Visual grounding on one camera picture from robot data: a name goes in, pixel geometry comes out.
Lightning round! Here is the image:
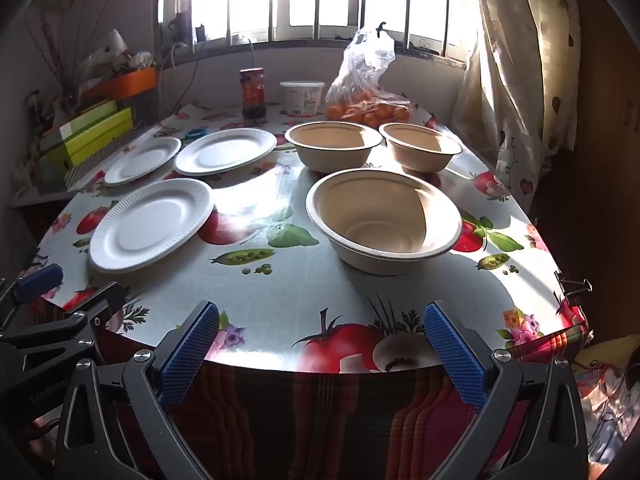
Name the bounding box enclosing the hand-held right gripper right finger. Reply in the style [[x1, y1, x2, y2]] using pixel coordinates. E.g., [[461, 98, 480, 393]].
[[424, 300, 588, 480]]

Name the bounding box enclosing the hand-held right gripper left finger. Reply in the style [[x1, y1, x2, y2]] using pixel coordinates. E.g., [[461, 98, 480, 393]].
[[54, 300, 221, 480]]

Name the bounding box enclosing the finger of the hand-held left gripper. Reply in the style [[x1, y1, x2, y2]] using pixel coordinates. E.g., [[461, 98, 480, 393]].
[[0, 281, 127, 376], [0, 263, 65, 331]]

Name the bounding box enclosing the white foam plate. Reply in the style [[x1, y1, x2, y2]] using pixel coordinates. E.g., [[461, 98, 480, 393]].
[[174, 128, 278, 177], [103, 136, 182, 187], [89, 178, 216, 274]]

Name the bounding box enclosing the beige paper bowl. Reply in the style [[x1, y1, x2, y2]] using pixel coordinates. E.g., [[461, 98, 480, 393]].
[[284, 121, 384, 173], [378, 122, 463, 173], [305, 167, 463, 276]]

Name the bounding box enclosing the white topped side cabinet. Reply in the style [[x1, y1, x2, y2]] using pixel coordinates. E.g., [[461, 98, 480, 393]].
[[10, 160, 108, 281]]

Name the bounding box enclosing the fruit printed tablecloth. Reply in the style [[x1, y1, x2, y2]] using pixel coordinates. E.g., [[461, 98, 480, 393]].
[[37, 102, 591, 376]]

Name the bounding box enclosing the striped cardboard box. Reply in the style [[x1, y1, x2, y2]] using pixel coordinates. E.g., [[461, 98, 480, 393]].
[[64, 137, 137, 190]]

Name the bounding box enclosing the plaid blanket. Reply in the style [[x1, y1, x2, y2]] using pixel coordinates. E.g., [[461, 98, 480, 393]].
[[95, 325, 591, 480]]

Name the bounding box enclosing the black binder clip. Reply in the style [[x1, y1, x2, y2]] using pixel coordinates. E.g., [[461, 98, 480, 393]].
[[557, 270, 593, 306]]

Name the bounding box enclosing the colourful printed cloth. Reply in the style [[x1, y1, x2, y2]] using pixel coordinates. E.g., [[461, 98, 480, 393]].
[[575, 340, 640, 466]]

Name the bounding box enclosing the yellow-green cardboard box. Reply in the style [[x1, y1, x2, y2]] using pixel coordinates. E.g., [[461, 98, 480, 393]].
[[50, 108, 135, 167]]

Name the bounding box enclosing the pale green flat box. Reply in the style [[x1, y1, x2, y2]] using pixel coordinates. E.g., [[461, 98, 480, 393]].
[[39, 100, 118, 151]]

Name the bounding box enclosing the orange plastic basket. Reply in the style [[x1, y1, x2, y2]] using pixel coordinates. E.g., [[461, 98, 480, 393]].
[[80, 67, 160, 103]]

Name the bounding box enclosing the crumpled white plastic bag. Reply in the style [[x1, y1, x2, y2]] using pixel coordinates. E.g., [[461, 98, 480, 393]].
[[80, 29, 153, 78]]

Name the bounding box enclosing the red label sauce jar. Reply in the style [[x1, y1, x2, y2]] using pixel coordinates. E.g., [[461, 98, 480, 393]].
[[239, 67, 269, 122]]

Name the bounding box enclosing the clear bag of small oranges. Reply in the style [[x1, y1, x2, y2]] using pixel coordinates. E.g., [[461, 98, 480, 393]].
[[325, 27, 413, 128]]

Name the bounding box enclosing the white plastic tub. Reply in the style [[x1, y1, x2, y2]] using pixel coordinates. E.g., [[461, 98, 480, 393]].
[[279, 80, 326, 116]]

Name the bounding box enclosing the black charger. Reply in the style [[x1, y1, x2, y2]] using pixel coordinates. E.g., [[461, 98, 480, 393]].
[[169, 12, 208, 46]]

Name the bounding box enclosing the brown wooden cabinet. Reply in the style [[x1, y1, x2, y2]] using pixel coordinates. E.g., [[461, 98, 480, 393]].
[[575, 0, 640, 341]]

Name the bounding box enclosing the cream patterned curtain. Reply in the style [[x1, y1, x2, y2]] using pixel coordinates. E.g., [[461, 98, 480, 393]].
[[452, 0, 583, 211]]

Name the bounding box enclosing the barred window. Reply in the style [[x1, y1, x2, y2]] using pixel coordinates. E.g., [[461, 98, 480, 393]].
[[160, 0, 481, 61]]

